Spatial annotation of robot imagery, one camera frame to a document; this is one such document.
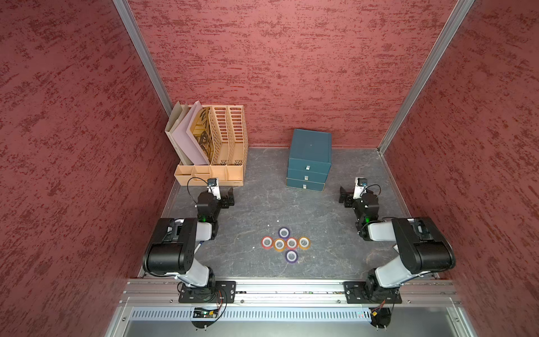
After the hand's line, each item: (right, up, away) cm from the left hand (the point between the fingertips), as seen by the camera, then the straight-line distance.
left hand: (222, 191), depth 94 cm
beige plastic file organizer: (-7, +31, +21) cm, 38 cm away
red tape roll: (+21, -20, -9) cm, 31 cm away
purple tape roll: (+29, -18, -5) cm, 34 cm away
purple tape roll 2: (+31, -25, -12) cm, 42 cm away
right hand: (+60, +1, 0) cm, 60 cm away
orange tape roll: (+26, -21, -9) cm, 35 cm away
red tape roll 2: (+32, -21, -9) cm, 39 cm away
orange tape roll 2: (+37, -21, -9) cm, 43 cm away
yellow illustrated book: (-12, +30, +6) cm, 33 cm away
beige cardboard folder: (-20, +36, 0) cm, 42 cm away
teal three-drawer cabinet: (+40, +15, -5) cm, 43 cm away
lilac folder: (-16, +24, -4) cm, 29 cm away
